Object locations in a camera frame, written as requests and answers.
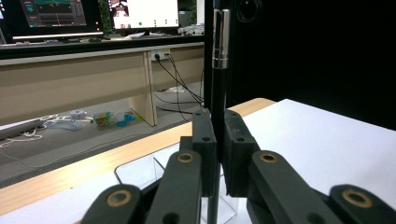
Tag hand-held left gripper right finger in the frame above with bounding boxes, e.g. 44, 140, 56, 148
221, 108, 262, 199

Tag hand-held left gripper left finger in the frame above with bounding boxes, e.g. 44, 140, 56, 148
179, 107, 219, 198

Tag black makeup brush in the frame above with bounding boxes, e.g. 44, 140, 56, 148
206, 0, 232, 224

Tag clear plastic divided box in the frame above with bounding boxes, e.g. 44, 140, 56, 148
114, 142, 241, 224

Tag white table sheet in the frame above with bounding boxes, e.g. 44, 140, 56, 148
0, 98, 396, 224

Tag colourful plastic bag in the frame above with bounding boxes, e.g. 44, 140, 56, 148
92, 110, 138, 129

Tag white power socket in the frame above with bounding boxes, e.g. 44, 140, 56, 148
150, 49, 172, 62

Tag wooden table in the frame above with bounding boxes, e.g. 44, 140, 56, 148
0, 97, 276, 217

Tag black curtain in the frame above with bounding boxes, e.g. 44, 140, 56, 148
228, 0, 396, 132

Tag beige wooden desk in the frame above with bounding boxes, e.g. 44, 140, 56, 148
0, 34, 206, 128

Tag bright screen monitor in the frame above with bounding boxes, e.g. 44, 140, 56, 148
106, 0, 181, 33

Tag green plant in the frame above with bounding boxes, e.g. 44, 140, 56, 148
97, 0, 114, 35

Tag long white bar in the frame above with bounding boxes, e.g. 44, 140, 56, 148
0, 118, 45, 140

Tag dark screen monitor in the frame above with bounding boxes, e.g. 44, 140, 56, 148
0, 0, 106, 43

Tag black hanging cables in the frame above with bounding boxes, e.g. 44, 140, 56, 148
153, 52, 206, 123

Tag black vertical post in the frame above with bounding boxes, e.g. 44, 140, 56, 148
203, 0, 217, 110

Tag white cord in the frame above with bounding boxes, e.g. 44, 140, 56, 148
0, 108, 94, 149

